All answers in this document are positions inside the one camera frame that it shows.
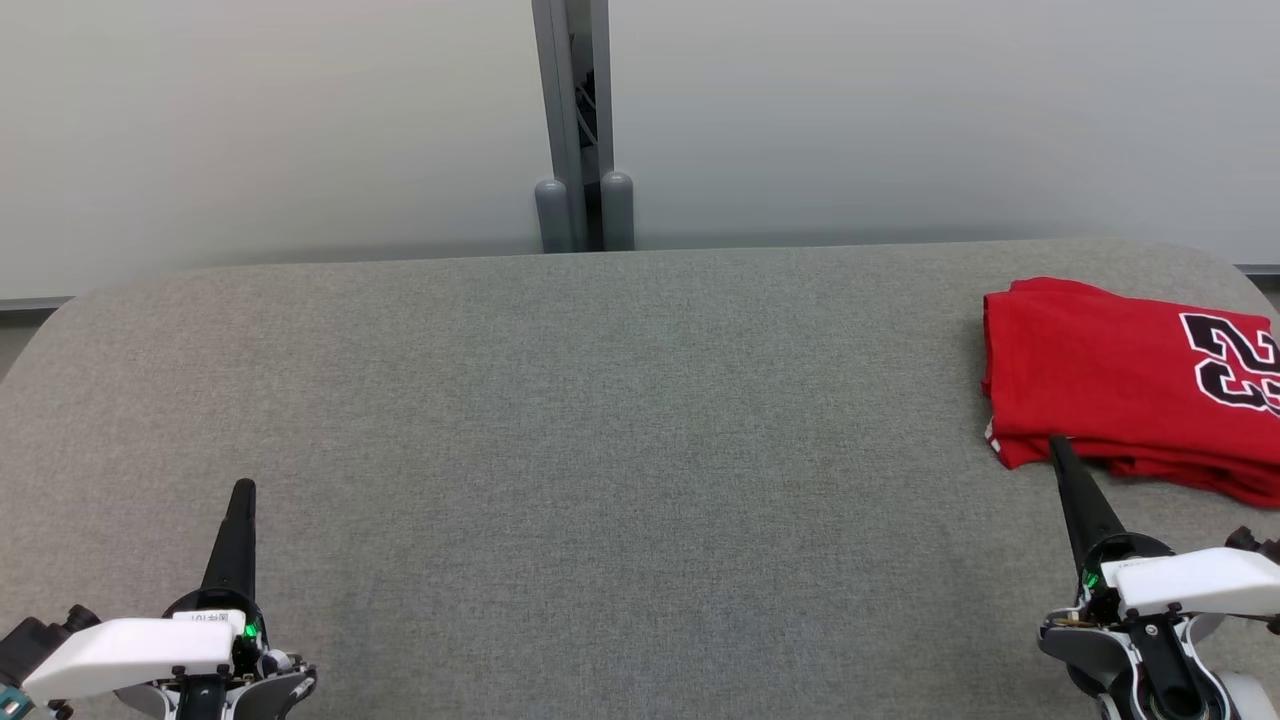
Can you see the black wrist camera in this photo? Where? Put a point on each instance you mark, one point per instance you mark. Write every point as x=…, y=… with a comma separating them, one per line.
x=40, y=640
x=1255, y=543

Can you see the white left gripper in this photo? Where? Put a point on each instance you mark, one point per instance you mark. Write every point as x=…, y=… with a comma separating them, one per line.
x=130, y=650

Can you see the grey metal post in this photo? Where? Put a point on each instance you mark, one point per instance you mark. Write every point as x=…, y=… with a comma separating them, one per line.
x=570, y=100

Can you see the grey cylinder post foot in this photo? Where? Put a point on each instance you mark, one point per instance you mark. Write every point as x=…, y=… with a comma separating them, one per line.
x=552, y=215
x=617, y=210

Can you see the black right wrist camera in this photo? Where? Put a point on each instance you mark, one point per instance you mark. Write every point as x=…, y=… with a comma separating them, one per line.
x=1255, y=543

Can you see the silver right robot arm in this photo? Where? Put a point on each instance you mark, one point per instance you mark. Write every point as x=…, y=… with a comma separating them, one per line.
x=1100, y=650

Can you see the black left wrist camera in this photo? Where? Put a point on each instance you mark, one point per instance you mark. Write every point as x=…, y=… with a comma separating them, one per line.
x=40, y=640

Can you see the red jersey with white sleeves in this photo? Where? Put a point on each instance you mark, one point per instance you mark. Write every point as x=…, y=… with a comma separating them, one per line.
x=1090, y=360

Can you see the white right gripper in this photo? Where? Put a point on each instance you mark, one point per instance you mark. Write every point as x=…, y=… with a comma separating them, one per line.
x=1200, y=580

